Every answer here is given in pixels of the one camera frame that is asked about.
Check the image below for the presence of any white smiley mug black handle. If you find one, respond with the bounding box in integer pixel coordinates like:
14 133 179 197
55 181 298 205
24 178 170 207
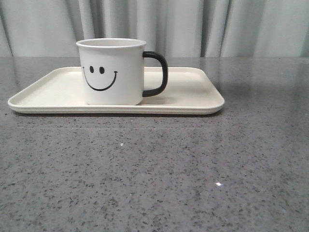
76 38 168 105

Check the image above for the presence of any cream rectangular plastic tray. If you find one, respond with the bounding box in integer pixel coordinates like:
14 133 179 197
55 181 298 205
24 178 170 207
8 67 225 115

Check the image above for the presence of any pale grey pleated curtain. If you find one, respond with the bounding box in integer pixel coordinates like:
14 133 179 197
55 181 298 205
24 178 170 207
0 0 309 58

